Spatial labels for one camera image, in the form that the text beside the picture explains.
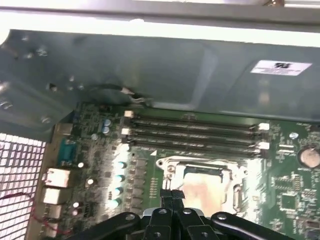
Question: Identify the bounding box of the case wall label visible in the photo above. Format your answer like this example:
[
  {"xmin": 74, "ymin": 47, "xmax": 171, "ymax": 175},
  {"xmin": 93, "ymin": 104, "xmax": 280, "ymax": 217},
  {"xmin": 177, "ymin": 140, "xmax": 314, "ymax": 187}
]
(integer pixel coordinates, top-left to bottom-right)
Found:
[{"xmin": 249, "ymin": 59, "xmax": 314, "ymax": 75}]

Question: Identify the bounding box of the black and grey PC case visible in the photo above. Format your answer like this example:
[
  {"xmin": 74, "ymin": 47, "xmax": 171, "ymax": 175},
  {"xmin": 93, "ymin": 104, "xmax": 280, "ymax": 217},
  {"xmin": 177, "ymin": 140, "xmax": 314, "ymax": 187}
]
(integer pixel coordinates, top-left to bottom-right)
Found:
[{"xmin": 0, "ymin": 0, "xmax": 320, "ymax": 240}]

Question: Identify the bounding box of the silver network port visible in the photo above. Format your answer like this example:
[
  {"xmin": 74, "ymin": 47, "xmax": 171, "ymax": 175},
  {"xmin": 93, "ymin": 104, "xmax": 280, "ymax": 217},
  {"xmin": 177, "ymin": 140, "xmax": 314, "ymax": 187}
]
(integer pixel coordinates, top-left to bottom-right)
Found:
[{"xmin": 42, "ymin": 167, "xmax": 71, "ymax": 189}]

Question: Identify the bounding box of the CPU socket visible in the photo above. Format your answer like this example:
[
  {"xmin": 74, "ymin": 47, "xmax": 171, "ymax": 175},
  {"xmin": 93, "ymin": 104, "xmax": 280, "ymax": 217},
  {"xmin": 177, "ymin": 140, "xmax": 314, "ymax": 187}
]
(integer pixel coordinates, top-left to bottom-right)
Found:
[{"xmin": 154, "ymin": 154, "xmax": 251, "ymax": 218}]

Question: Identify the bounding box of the black RAM slot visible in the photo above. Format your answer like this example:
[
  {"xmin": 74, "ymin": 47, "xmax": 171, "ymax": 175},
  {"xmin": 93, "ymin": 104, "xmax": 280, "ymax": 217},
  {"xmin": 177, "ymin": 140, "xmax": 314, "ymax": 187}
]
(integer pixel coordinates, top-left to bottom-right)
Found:
[
  {"xmin": 120, "ymin": 127, "xmax": 271, "ymax": 150},
  {"xmin": 123, "ymin": 110, "xmax": 271, "ymax": 131},
  {"xmin": 121, "ymin": 137, "xmax": 263, "ymax": 159},
  {"xmin": 122, "ymin": 121, "xmax": 263, "ymax": 140}
]

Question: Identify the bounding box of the coin battery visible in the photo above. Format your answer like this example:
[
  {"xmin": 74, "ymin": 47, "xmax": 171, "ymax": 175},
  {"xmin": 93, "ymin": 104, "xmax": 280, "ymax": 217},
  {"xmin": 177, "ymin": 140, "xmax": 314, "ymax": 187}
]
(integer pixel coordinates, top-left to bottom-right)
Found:
[{"xmin": 299, "ymin": 146, "xmax": 320, "ymax": 168}]

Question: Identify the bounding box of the silver CPU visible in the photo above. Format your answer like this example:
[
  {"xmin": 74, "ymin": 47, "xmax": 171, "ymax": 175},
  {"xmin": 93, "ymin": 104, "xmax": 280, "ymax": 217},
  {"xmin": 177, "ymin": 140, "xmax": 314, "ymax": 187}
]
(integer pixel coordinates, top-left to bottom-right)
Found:
[{"xmin": 181, "ymin": 172, "xmax": 227, "ymax": 217}]

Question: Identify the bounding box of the silver USB port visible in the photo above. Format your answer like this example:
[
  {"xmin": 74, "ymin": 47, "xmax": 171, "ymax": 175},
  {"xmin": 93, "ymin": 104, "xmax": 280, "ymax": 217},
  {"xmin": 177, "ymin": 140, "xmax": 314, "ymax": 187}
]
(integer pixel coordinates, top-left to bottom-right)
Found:
[{"xmin": 41, "ymin": 187, "xmax": 69, "ymax": 205}]

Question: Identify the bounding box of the metal socket cover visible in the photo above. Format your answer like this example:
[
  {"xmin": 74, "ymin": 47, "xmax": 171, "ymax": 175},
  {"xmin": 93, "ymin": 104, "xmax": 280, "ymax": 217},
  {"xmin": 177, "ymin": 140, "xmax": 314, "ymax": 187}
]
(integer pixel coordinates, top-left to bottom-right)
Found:
[{"xmin": 163, "ymin": 157, "xmax": 247, "ymax": 216}]

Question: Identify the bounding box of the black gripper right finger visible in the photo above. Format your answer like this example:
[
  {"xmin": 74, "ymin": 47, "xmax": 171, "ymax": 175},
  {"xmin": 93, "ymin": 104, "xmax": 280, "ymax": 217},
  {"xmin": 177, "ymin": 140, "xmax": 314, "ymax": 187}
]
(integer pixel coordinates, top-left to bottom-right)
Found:
[{"xmin": 172, "ymin": 190, "xmax": 298, "ymax": 240}]

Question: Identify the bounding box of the blue serial port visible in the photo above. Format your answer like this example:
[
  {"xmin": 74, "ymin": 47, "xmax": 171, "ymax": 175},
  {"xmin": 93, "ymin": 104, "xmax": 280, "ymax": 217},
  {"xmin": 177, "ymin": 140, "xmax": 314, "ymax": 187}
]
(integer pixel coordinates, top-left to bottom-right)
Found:
[{"xmin": 57, "ymin": 139, "xmax": 76, "ymax": 166}]

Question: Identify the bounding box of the green motherboard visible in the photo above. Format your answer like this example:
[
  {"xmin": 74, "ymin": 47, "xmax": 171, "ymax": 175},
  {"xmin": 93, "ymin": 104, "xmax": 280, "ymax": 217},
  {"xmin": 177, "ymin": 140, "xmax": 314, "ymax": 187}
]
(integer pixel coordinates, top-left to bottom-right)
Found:
[{"xmin": 27, "ymin": 99, "xmax": 320, "ymax": 240}]

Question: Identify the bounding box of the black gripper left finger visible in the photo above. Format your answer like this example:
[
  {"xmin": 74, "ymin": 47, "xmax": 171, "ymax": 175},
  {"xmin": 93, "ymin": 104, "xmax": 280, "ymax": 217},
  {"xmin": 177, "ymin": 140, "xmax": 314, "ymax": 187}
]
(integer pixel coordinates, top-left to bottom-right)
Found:
[{"xmin": 71, "ymin": 189, "xmax": 174, "ymax": 240}]

